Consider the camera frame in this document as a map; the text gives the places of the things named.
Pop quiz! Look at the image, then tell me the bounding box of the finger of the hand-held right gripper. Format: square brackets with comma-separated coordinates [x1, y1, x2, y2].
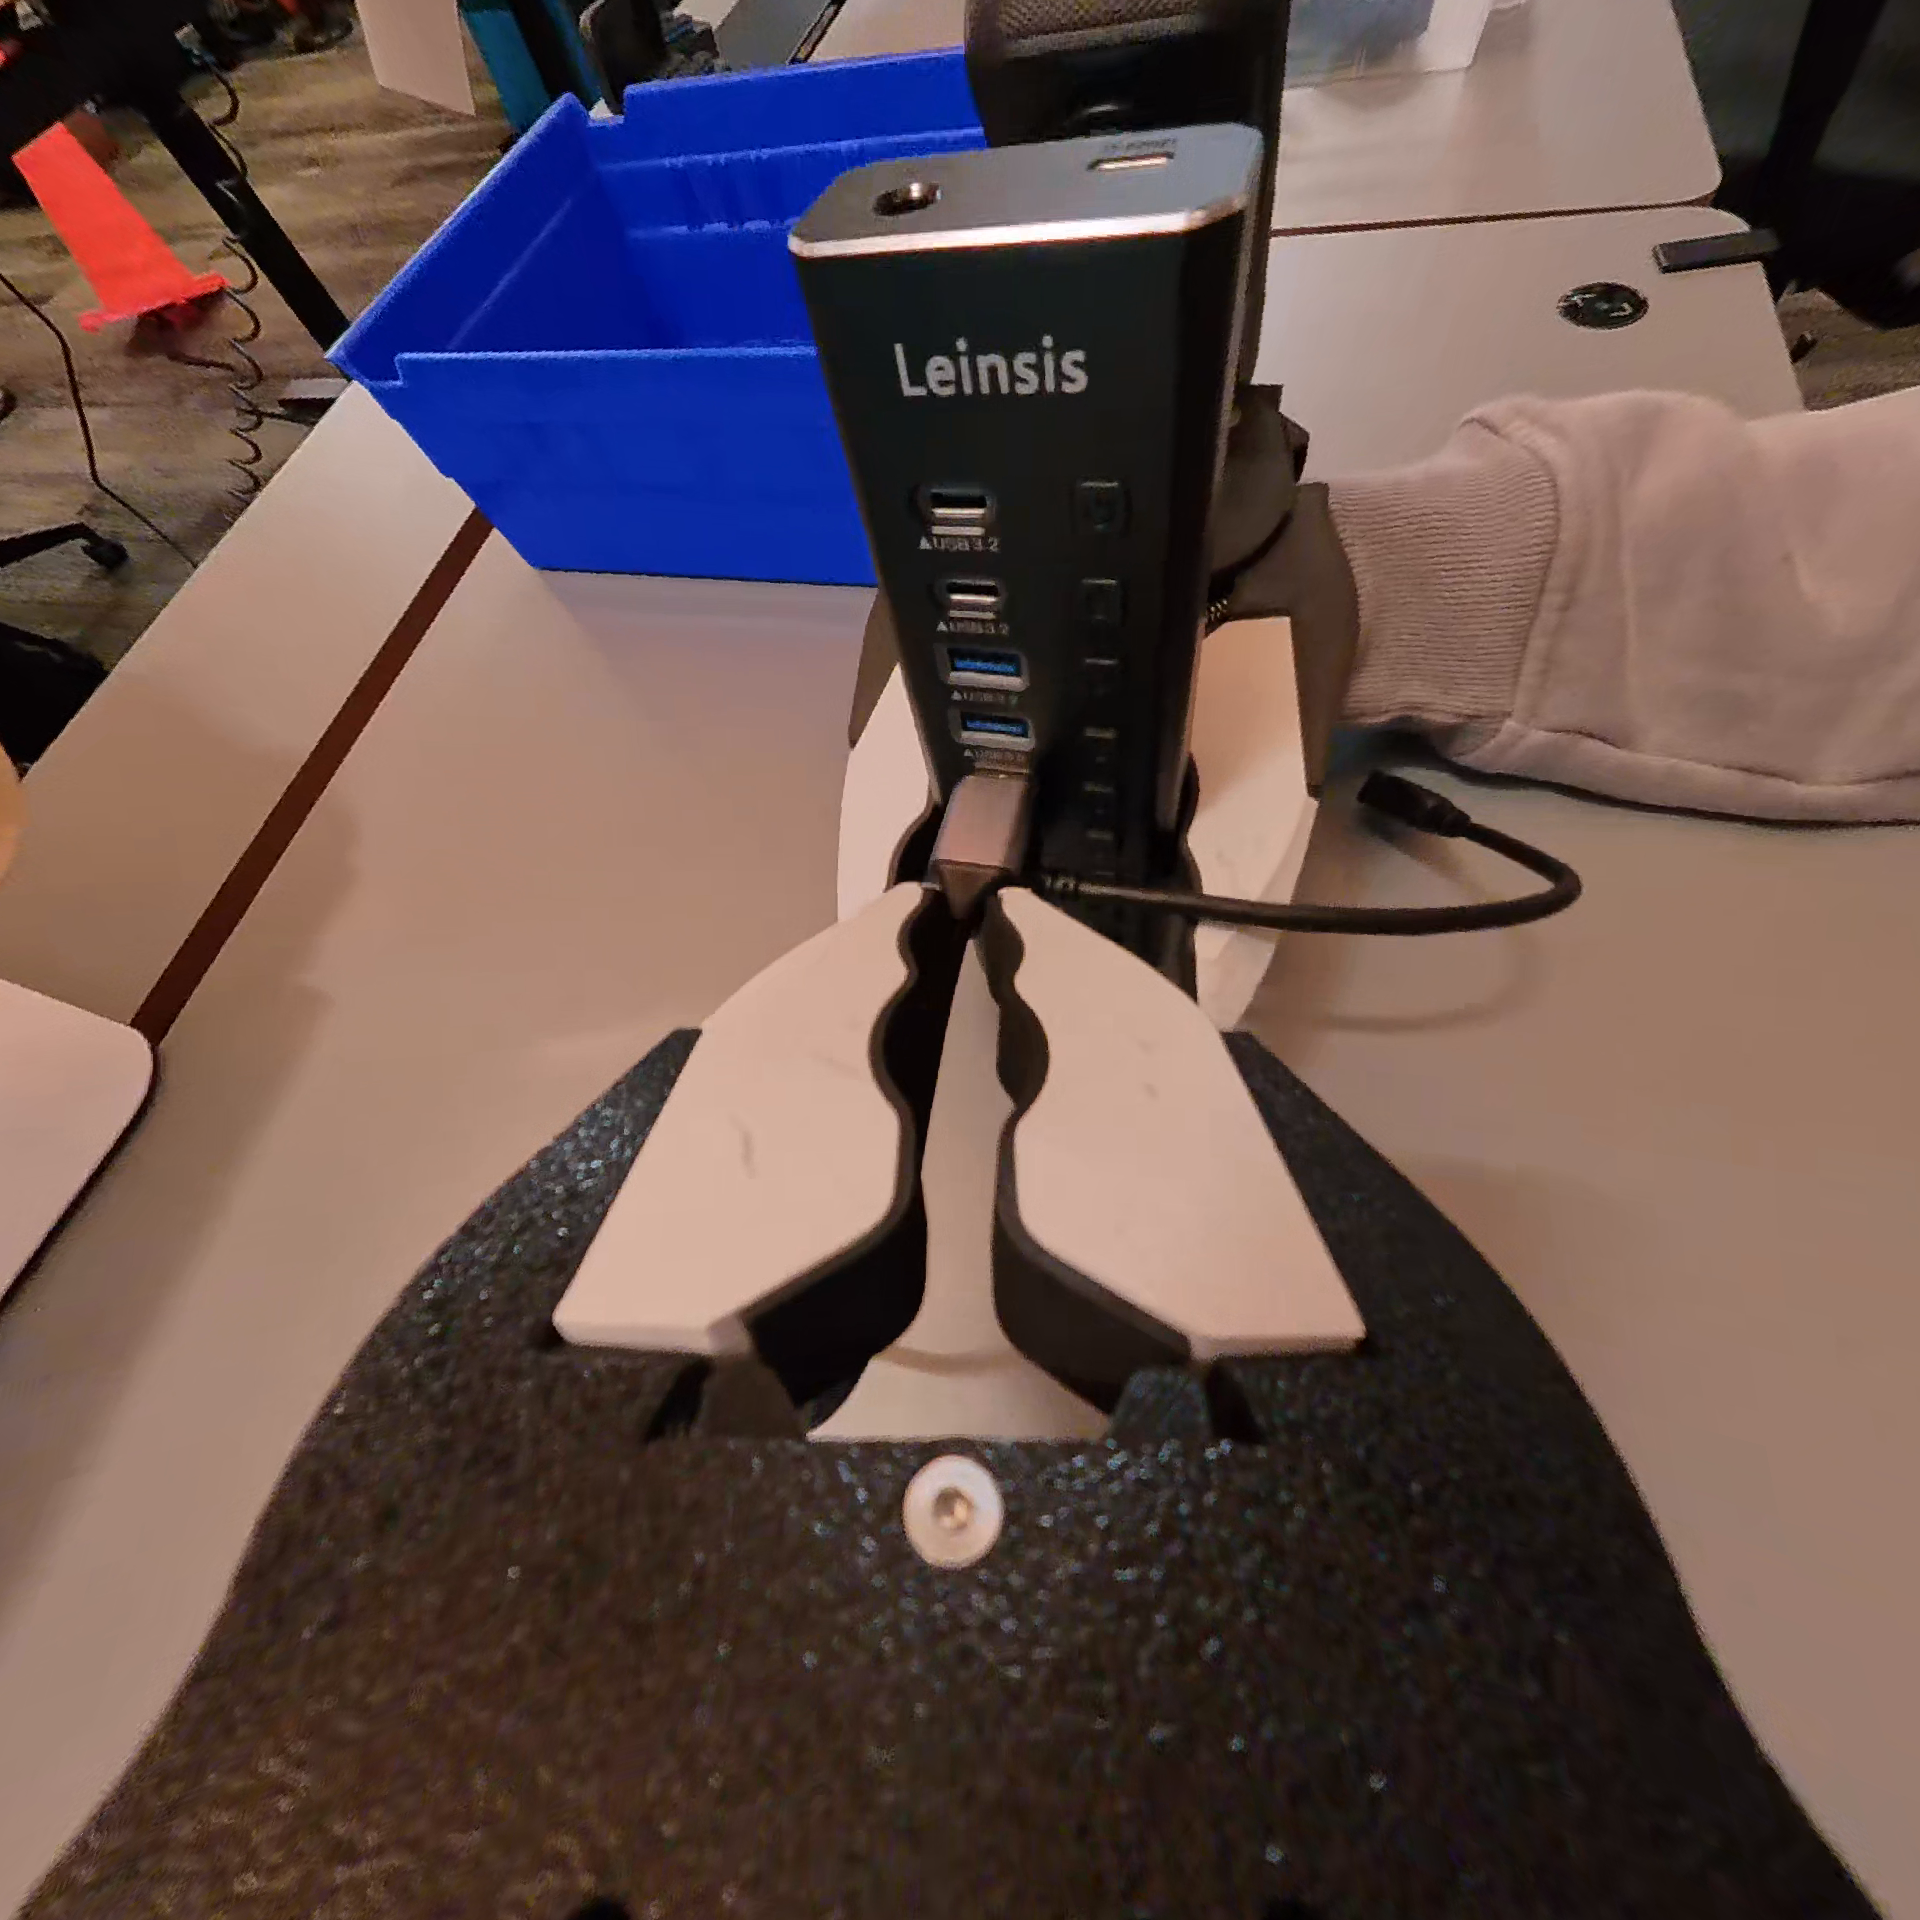
[1275, 484, 1363, 800]
[847, 578, 908, 752]

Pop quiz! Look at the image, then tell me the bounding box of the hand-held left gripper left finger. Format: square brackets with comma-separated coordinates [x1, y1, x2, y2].
[551, 884, 967, 1408]

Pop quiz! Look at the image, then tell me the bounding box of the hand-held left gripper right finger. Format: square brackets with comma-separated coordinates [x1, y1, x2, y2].
[976, 884, 1371, 1412]

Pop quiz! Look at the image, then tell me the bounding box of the black usb power cable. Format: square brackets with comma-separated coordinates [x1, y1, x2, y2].
[926, 766, 1582, 935]

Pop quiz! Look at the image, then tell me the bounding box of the black usb hub tower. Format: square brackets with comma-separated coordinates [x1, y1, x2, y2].
[787, 123, 1271, 984]

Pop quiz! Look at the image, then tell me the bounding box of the white round hub stand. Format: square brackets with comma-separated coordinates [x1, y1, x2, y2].
[810, 601, 1325, 1444]

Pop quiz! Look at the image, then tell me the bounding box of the person's right forearm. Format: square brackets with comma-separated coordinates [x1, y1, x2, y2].
[1326, 392, 1920, 825]

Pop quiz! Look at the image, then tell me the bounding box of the blue plastic bin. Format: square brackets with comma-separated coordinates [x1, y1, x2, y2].
[327, 48, 993, 589]

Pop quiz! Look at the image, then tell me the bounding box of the white board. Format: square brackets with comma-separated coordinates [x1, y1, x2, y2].
[356, 0, 482, 114]

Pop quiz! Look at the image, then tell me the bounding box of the orange traffic cone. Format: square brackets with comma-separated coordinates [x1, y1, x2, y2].
[11, 123, 229, 331]

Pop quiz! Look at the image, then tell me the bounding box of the black table leg frame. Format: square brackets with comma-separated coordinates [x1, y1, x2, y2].
[0, 0, 354, 354]

